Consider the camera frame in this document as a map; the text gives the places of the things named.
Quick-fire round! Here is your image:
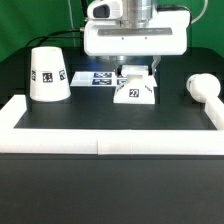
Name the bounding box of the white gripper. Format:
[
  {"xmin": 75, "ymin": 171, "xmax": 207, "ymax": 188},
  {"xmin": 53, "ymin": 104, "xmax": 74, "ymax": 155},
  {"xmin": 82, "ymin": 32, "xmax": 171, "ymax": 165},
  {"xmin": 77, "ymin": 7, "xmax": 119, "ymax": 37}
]
[{"xmin": 84, "ymin": 10, "xmax": 189, "ymax": 76}]

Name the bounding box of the white lamp base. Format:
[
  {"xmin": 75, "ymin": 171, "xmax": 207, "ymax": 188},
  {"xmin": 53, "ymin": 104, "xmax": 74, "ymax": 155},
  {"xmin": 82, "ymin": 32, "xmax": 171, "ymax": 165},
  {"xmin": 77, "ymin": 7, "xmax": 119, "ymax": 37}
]
[{"xmin": 113, "ymin": 65, "xmax": 157, "ymax": 104}]

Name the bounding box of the white lamp bulb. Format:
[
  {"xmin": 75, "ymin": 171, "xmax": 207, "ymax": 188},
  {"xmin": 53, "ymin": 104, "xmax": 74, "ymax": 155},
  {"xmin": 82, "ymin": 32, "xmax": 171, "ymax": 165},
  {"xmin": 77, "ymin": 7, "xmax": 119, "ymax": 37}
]
[{"xmin": 186, "ymin": 73, "xmax": 221, "ymax": 103}]

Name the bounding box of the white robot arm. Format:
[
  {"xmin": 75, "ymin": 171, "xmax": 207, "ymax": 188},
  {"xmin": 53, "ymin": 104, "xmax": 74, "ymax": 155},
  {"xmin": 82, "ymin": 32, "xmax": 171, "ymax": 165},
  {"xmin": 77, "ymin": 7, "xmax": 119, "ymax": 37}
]
[{"xmin": 84, "ymin": 0, "xmax": 191, "ymax": 72}]

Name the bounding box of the white lamp shade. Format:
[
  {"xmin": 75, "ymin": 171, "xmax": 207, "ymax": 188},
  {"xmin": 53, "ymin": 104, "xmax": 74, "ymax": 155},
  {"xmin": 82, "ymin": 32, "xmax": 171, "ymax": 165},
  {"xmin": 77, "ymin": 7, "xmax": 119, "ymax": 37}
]
[{"xmin": 30, "ymin": 46, "xmax": 71, "ymax": 102}]

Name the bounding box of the white marker tag sheet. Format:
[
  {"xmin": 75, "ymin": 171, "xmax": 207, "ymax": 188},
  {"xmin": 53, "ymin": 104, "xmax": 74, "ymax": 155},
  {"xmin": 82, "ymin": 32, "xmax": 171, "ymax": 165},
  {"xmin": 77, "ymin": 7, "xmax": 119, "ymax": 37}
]
[{"xmin": 70, "ymin": 71, "xmax": 126, "ymax": 87}]

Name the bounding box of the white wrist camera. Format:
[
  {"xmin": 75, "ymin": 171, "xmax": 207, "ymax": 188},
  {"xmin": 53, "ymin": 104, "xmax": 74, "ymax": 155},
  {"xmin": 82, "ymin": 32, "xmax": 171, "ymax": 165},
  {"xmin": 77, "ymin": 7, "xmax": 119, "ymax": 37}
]
[{"xmin": 87, "ymin": 0, "xmax": 123, "ymax": 20}]

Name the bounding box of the black cable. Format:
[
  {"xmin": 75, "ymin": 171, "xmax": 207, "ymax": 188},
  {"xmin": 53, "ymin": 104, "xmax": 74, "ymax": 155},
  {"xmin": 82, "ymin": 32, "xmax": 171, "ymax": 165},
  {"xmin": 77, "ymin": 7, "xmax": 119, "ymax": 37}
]
[{"xmin": 25, "ymin": 29, "xmax": 86, "ymax": 48}]

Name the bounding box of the white foam border frame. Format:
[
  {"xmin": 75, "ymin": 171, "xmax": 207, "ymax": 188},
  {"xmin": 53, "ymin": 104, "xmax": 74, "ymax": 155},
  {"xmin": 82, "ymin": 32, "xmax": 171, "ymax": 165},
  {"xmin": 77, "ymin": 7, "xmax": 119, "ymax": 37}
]
[{"xmin": 0, "ymin": 95, "xmax": 224, "ymax": 155}]

